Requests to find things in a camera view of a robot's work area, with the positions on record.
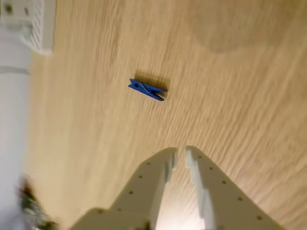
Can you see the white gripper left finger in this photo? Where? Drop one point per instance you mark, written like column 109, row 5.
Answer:
column 134, row 196

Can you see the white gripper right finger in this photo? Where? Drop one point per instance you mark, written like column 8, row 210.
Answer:
column 223, row 203

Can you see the white perforated mounting plate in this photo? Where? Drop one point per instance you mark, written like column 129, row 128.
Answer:
column 49, row 28

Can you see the blue clothes peg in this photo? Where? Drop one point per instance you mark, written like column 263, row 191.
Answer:
column 146, row 89

